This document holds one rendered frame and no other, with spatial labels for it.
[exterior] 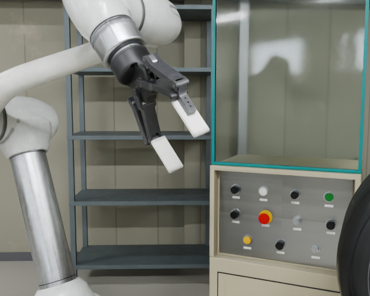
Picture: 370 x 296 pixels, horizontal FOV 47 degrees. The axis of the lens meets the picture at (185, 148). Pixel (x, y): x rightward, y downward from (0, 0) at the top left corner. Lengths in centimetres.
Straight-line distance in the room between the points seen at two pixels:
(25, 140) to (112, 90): 281
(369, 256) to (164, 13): 65
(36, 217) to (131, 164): 285
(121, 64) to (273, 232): 112
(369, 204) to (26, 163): 88
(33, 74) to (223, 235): 104
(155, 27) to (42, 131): 53
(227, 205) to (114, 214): 254
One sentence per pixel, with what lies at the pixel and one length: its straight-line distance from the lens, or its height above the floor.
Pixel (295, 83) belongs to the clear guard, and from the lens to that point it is 160.
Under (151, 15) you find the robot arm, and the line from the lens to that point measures 90.
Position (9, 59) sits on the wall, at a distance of 428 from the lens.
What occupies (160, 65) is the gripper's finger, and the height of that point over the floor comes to 158.
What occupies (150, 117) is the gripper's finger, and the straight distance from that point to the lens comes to 79.
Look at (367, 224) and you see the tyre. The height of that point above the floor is 127.
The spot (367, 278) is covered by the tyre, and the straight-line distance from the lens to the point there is 98.
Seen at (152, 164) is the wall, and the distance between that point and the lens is 404.
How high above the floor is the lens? 152
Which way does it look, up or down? 6 degrees down
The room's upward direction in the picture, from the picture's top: straight up
